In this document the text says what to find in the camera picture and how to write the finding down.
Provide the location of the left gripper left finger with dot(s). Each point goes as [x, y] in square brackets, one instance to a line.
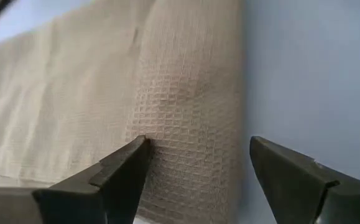
[117, 193]

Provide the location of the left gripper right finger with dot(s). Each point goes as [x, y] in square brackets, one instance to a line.
[291, 193]

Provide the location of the grey waffle-weave towel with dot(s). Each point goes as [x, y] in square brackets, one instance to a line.
[105, 77]

